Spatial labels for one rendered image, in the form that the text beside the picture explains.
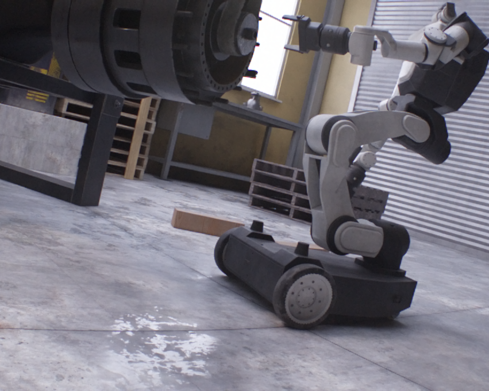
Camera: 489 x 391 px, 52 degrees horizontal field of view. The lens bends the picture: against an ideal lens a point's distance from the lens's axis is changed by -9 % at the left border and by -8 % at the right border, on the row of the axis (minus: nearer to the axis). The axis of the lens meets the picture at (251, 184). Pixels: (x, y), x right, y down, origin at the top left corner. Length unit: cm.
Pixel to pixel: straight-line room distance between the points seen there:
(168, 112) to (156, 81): 492
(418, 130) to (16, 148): 306
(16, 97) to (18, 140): 66
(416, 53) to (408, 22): 634
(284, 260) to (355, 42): 69
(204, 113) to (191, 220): 370
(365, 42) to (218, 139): 604
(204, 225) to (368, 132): 137
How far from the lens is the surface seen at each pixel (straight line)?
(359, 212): 540
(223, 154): 764
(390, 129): 195
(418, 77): 204
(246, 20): 170
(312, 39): 167
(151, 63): 164
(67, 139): 433
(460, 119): 714
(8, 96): 480
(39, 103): 479
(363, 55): 162
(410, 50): 169
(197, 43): 159
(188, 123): 646
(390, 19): 826
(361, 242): 190
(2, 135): 417
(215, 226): 302
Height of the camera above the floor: 46
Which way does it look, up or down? 2 degrees down
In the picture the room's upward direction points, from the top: 14 degrees clockwise
